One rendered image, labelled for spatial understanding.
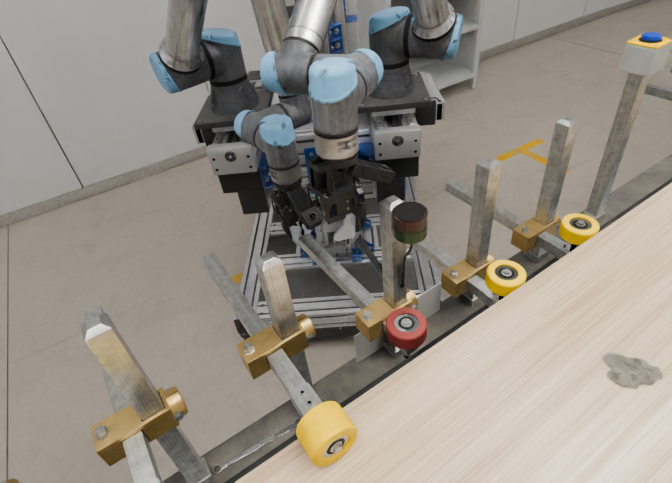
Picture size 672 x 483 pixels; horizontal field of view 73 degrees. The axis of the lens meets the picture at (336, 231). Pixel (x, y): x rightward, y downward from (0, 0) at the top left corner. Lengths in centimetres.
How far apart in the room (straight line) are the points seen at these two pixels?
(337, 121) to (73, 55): 261
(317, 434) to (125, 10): 283
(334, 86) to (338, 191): 19
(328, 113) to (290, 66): 16
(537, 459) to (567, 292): 36
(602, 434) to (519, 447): 13
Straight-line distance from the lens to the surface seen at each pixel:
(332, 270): 108
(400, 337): 89
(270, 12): 113
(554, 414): 85
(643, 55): 131
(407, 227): 77
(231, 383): 201
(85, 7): 318
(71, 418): 223
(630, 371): 93
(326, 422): 72
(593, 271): 108
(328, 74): 71
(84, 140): 338
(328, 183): 79
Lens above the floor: 161
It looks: 39 degrees down
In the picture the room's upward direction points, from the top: 8 degrees counter-clockwise
